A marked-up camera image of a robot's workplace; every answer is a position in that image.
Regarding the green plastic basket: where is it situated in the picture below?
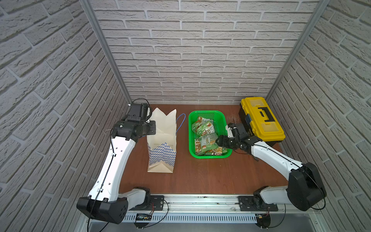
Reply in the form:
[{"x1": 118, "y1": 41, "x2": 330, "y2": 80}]
[{"x1": 188, "y1": 110, "x2": 232, "y2": 159}]

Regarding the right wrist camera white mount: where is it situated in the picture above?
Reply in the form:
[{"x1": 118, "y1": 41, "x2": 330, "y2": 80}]
[{"x1": 226, "y1": 123, "x2": 236, "y2": 138}]

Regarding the small circuit board left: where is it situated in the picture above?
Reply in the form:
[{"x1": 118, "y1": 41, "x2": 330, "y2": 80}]
[{"x1": 135, "y1": 213, "x2": 152, "y2": 222}]

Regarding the aluminium front rail frame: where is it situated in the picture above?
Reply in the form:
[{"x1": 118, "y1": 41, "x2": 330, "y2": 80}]
[{"x1": 122, "y1": 194, "x2": 317, "y2": 228}]

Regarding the round black connector right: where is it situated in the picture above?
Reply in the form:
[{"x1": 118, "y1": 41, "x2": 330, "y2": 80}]
[{"x1": 255, "y1": 214, "x2": 271, "y2": 229}]

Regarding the white blue checkered paper bag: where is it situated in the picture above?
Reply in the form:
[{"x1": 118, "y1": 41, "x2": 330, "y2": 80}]
[{"x1": 146, "y1": 108, "x2": 178, "y2": 174}]

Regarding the green condiment packet top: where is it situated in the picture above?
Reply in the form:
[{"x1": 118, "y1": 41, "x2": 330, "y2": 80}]
[{"x1": 191, "y1": 117, "x2": 215, "y2": 136}]

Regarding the green condiment packet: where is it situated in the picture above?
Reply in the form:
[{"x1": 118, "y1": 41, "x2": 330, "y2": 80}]
[
  {"x1": 191, "y1": 117, "x2": 215, "y2": 136},
  {"x1": 199, "y1": 133, "x2": 219, "y2": 153}
]

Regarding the yellow black toolbox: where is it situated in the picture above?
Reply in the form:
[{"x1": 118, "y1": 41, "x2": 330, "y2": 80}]
[{"x1": 239, "y1": 97, "x2": 286, "y2": 147}]

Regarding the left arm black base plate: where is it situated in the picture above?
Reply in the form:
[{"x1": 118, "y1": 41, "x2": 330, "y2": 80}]
[{"x1": 130, "y1": 195, "x2": 165, "y2": 211}]

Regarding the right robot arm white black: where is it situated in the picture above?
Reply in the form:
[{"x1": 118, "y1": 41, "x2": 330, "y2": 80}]
[{"x1": 216, "y1": 123, "x2": 327, "y2": 211}]

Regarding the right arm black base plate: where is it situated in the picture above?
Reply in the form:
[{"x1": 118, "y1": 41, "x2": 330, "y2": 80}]
[{"x1": 237, "y1": 195, "x2": 278, "y2": 212}]

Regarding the brown food packet in basket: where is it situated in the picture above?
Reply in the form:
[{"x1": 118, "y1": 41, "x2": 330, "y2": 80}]
[{"x1": 195, "y1": 138, "x2": 228, "y2": 156}]

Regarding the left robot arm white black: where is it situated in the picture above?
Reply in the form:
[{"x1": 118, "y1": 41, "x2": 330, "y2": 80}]
[{"x1": 76, "y1": 102, "x2": 156, "y2": 224}]

